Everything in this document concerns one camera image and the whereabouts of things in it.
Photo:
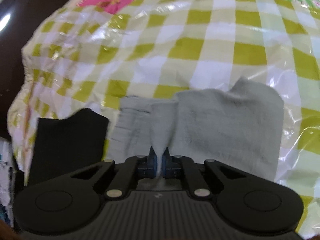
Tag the blue printed packet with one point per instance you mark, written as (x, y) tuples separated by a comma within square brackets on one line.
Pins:
[(5, 160)]

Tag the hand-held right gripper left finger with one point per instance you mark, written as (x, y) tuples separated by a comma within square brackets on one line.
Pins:
[(153, 166)]

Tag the dark brown wooden headboard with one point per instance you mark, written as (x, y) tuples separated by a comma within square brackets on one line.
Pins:
[(15, 55)]

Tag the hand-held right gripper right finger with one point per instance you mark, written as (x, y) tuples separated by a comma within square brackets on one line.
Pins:
[(165, 166)]

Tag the black cloth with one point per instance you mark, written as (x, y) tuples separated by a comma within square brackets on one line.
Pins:
[(67, 142)]

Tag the grey-green pants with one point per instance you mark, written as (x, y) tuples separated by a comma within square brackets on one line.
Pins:
[(220, 130)]

